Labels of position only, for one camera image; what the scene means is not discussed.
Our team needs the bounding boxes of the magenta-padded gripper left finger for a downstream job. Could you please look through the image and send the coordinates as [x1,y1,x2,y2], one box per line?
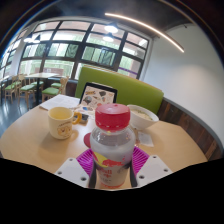
[54,148,98,189]

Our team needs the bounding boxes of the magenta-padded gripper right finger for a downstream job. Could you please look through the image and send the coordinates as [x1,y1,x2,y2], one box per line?
[129,145,174,188]

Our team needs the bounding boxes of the red-capped clear drink bottle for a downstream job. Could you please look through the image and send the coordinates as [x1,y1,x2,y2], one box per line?
[89,103,137,190]

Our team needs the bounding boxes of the white paper napkin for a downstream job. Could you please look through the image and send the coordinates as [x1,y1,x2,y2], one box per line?
[137,130,155,148]

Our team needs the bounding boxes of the flat round red coaster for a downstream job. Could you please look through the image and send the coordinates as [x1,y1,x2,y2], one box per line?
[83,132,92,149]

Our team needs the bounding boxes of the white bowl of food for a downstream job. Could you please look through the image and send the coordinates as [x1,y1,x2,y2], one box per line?
[126,104,160,131]

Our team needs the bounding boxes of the white paper sheets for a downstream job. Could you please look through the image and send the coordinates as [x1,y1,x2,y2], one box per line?
[39,94,81,112]

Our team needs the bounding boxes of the black tablet covered in stickers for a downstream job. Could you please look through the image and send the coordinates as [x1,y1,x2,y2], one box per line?
[79,81,118,113]

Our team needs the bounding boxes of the wooden chairs with green seats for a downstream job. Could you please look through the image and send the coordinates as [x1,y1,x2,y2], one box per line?
[0,73,70,104]

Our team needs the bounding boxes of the green upholstered booth bench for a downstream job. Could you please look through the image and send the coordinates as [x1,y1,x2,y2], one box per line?
[74,65,165,116]

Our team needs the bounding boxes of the wooden dining table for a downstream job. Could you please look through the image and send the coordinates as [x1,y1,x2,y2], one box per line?
[24,72,61,101]

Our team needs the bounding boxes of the long linear ceiling light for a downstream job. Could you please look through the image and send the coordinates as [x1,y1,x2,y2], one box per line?
[104,12,185,54]

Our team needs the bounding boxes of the black pendant lamps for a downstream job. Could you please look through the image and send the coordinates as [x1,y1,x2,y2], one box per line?
[23,24,119,44]

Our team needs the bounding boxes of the cream mug with yellow handle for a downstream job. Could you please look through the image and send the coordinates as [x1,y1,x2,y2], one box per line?
[47,106,83,140]

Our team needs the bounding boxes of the black-framed window wall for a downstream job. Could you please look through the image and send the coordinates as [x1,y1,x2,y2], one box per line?
[0,20,150,81]

